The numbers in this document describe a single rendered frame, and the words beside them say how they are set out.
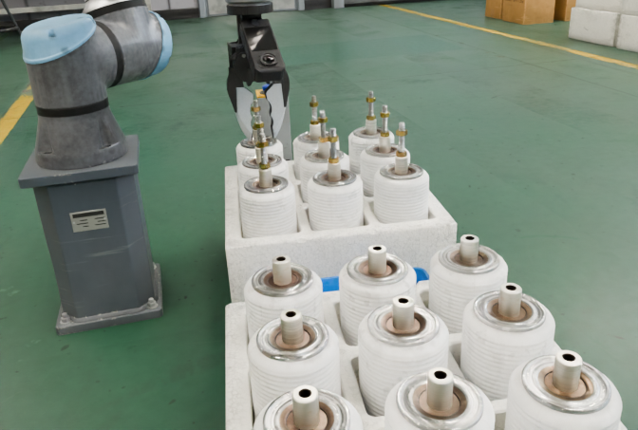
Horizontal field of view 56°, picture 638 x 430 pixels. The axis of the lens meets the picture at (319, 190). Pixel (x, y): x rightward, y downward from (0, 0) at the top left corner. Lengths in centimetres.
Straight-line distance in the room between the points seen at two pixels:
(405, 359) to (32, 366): 70
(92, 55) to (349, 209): 49
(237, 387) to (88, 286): 52
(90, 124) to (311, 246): 42
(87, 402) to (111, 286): 22
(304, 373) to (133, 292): 60
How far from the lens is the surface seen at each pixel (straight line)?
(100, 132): 108
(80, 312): 119
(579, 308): 120
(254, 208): 100
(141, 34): 114
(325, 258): 101
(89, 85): 107
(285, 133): 139
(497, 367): 68
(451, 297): 77
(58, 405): 105
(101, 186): 107
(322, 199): 101
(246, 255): 100
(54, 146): 108
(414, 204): 104
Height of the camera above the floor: 63
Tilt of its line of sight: 23 degrees down
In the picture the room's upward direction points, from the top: 3 degrees counter-clockwise
